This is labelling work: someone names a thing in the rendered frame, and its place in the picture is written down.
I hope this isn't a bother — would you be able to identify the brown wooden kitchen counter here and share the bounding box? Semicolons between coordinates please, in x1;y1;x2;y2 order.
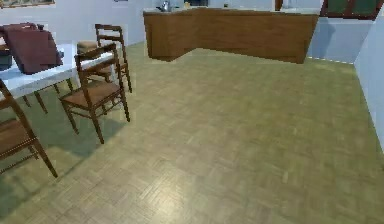
142;7;320;65

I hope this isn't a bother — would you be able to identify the brown wooden chair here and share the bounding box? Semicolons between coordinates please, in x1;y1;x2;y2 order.
0;78;59;179
87;23;133;94
58;42;131;145

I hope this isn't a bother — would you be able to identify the white dining table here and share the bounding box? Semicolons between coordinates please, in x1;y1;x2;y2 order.
0;42;116;115

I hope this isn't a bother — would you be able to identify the dark red open laptop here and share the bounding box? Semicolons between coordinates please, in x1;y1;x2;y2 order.
0;22;64;76

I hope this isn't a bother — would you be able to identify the brown framed window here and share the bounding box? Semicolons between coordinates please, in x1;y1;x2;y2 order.
320;0;384;21

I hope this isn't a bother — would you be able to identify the framed wall picture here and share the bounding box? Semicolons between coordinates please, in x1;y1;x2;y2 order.
0;0;56;9

